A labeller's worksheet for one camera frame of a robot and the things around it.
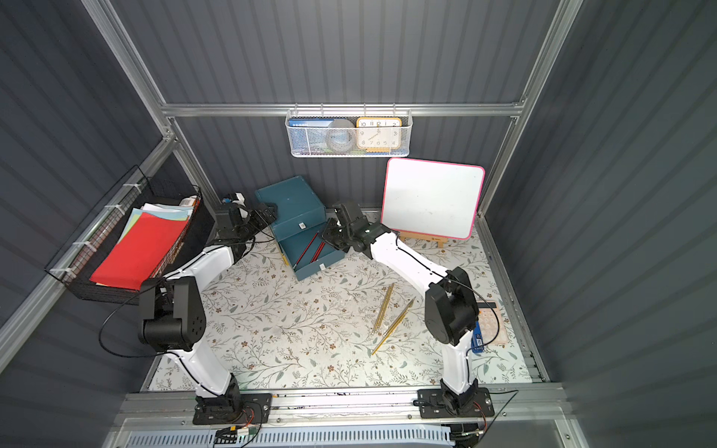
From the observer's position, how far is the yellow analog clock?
2.91 feet

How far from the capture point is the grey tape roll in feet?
2.87

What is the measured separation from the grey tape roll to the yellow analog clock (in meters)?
0.03
